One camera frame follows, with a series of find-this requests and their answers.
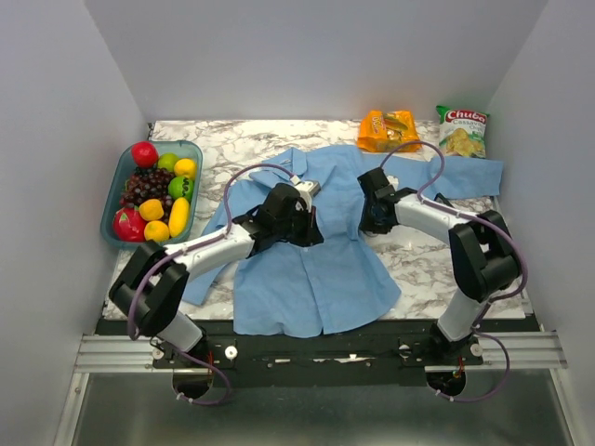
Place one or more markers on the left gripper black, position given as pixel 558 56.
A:
pixel 311 235

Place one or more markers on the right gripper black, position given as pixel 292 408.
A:
pixel 364 224

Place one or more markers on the light blue button shirt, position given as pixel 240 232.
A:
pixel 340 284

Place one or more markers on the black brooch box red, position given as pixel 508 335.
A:
pixel 442 200

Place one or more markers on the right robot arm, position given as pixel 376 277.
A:
pixel 483 258

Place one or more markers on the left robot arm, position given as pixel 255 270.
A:
pixel 150 287

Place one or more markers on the orange mango gummy bag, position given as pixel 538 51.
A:
pixel 383 131

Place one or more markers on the green cassava chips bag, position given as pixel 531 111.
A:
pixel 461 132

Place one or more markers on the yellow toy mango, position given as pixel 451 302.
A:
pixel 179 217

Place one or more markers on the green toy lime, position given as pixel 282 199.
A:
pixel 167 161
pixel 181 187

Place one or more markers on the orange toy fruit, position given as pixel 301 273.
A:
pixel 186 167
pixel 157 231

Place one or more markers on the teal plastic fruit basin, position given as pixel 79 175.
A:
pixel 125 168

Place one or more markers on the yellow toy lemon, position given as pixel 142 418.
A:
pixel 151 210

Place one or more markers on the dark toy grape bunch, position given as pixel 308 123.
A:
pixel 147 184

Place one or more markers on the red toy apple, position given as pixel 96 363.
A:
pixel 144 154

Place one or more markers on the pink toy dragon fruit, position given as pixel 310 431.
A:
pixel 128 225

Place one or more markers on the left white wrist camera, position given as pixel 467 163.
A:
pixel 307 191

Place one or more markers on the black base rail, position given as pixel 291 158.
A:
pixel 404 353

